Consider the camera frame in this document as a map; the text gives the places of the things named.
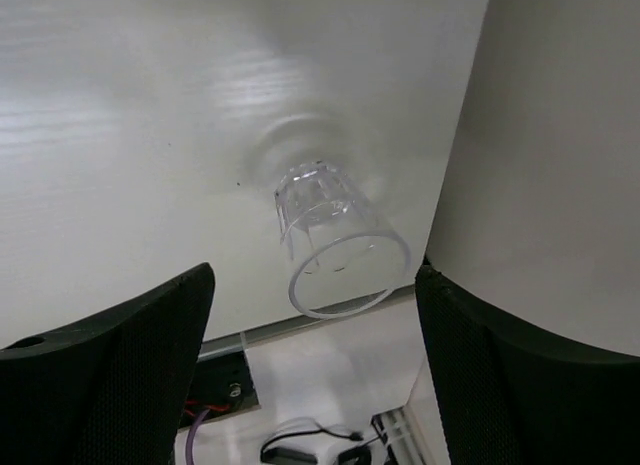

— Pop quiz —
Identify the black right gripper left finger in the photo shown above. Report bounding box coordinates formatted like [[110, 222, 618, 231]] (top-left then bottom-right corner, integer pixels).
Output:
[[1, 263, 215, 464]]

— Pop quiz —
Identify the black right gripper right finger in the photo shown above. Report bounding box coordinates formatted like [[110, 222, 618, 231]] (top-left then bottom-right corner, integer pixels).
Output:
[[415, 264, 639, 464]]

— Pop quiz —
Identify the clear plastic cup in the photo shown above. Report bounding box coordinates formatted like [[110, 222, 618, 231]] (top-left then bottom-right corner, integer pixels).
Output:
[[274, 161, 411, 320]]

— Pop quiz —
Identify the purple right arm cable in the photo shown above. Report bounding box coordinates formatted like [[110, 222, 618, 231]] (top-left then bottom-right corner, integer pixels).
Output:
[[182, 409, 211, 465]]

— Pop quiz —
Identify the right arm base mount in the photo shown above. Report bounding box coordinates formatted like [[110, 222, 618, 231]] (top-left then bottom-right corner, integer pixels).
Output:
[[180, 349, 259, 429]]

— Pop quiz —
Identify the black cable on floor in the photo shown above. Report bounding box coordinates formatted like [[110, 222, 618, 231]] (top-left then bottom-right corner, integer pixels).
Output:
[[259, 417, 381, 465]]

